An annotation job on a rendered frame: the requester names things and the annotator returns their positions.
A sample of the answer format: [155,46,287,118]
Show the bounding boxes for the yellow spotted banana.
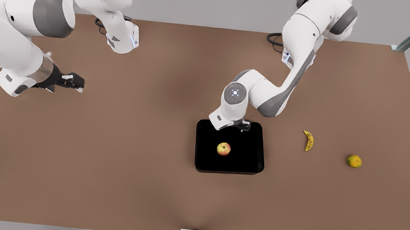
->
[300,130,315,153]

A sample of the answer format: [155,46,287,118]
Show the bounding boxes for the yellow green orange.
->
[346,154,363,169]

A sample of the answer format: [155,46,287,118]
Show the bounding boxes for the red yellow apple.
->
[216,142,232,157]

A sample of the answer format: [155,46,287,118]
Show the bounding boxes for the black square tray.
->
[191,115,269,179]

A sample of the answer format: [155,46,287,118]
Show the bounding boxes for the black cable loop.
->
[94,12,133,38]
[265,31,286,54]

